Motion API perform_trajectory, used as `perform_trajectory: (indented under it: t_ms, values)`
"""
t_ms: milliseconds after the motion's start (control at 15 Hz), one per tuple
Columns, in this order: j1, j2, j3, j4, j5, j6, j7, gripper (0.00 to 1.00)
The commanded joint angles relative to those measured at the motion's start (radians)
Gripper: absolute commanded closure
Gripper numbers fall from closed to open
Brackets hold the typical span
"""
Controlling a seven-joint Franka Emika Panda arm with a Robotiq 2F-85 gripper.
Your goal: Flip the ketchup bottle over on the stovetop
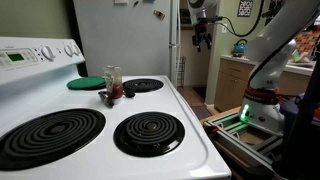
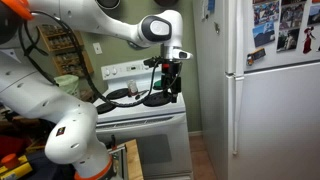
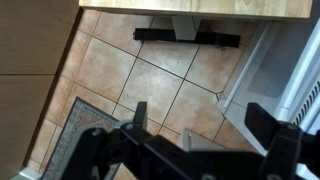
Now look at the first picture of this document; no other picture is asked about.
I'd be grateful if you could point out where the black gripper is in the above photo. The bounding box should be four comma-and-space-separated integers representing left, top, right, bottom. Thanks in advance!
192, 23, 212, 52

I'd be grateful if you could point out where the clear ketchup bottle white cap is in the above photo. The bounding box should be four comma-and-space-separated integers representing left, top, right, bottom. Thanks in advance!
104, 66, 123, 98

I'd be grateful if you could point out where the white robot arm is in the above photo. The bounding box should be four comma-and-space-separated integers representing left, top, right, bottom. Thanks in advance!
238, 0, 320, 135

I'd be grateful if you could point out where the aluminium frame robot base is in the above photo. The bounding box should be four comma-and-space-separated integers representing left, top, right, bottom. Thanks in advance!
201, 112, 282, 169

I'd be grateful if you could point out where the blue tea kettle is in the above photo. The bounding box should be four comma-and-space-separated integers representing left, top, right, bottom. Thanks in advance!
232, 39, 247, 57

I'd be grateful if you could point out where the wooden kitchen cabinet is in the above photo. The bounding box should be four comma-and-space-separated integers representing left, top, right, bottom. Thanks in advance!
214, 55, 313, 111

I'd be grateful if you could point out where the gold rectangular fridge magnet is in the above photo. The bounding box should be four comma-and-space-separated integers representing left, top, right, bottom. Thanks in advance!
153, 10, 165, 20

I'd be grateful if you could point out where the black white fiducial marker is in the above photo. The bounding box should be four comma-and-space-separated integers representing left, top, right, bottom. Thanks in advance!
237, 0, 253, 17

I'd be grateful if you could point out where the white refrigerator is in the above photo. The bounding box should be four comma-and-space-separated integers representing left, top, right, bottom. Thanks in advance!
73, 0, 179, 84

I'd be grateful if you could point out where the back right coil burner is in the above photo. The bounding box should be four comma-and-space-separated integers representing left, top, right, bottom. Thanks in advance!
123, 78, 164, 93

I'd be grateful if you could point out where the coil burner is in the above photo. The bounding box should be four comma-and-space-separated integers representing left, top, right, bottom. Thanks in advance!
123, 78, 164, 93
113, 112, 185, 157
0, 108, 106, 171

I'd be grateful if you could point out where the colourful checkered board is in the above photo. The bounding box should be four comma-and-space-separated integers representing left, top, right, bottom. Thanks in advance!
294, 31, 319, 54

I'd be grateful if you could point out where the front right coil burner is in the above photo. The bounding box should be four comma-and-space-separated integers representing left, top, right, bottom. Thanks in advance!
113, 112, 185, 157

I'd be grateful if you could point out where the black measuring scoop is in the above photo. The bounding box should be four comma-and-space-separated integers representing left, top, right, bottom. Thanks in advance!
98, 90, 135, 108

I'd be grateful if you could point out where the green round burner cover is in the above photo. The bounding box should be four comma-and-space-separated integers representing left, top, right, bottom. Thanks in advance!
66, 76, 105, 90

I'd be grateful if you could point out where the white electric stove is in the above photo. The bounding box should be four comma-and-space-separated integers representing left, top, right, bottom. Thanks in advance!
0, 37, 232, 180

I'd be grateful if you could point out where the front left coil burner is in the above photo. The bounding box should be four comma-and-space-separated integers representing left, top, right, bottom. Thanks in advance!
0, 108, 106, 171

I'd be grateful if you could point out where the white wall light switch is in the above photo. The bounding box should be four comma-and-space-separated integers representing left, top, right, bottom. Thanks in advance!
222, 24, 227, 33

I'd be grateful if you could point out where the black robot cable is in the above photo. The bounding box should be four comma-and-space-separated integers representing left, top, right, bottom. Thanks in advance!
208, 0, 272, 38

